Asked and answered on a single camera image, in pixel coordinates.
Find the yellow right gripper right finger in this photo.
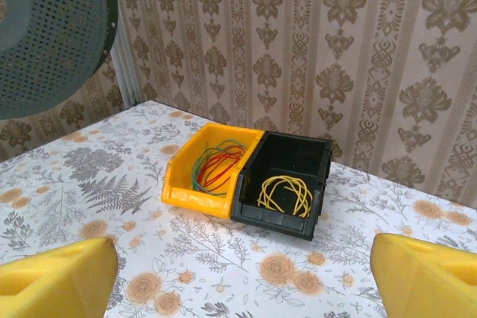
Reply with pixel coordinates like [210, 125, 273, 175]
[370, 233, 477, 318]

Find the coiled yellow cable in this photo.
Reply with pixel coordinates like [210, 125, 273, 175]
[256, 174, 313, 218]

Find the grey perforated cable spool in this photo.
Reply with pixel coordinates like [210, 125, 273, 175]
[0, 0, 119, 121]

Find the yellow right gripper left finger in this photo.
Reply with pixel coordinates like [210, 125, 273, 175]
[0, 236, 119, 318]

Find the red cable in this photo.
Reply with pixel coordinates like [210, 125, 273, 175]
[196, 145, 247, 194]

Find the floral tablecloth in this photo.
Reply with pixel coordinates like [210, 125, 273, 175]
[0, 100, 477, 318]

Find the yellow storage bin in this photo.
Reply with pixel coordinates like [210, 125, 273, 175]
[160, 123, 265, 220]

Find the black storage bin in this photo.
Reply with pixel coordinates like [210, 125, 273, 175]
[230, 130, 334, 243]

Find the aluminium frame post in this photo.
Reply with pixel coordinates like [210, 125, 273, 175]
[110, 19, 143, 109]

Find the thin green cable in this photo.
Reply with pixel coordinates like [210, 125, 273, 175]
[190, 140, 247, 197]

